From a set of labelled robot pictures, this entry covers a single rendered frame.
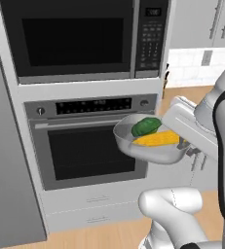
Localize green broccoli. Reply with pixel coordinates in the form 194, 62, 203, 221
131, 117, 164, 137

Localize grey steel fridge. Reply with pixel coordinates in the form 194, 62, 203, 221
0, 9, 49, 249

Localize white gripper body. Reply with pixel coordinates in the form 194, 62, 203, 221
161, 95, 219, 154

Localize clear grey vegetable container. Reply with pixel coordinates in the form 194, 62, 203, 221
112, 113, 192, 165

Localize grey wall outlet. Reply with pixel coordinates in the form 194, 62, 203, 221
201, 50, 213, 67

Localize black built-in microwave oven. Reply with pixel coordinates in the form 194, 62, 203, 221
0, 0, 172, 86

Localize white drawer front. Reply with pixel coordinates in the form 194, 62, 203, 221
45, 202, 152, 233
40, 181, 147, 216

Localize white base cupboard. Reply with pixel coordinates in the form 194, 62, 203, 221
145, 149, 219, 196

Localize yellow corn cob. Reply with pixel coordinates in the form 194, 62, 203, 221
131, 129, 181, 148

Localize short grey cupboard handle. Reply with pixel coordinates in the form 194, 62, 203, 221
190, 153, 200, 172
199, 155, 208, 171

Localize steel oven door handle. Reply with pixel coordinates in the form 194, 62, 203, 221
34, 119, 125, 130

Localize white tall appliance cabinet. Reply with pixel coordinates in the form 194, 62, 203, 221
0, 0, 177, 234

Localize steel wall oven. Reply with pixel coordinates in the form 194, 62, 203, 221
23, 93, 159, 192

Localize thin grey drawer handle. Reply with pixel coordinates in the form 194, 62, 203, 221
86, 195, 112, 203
86, 215, 112, 224

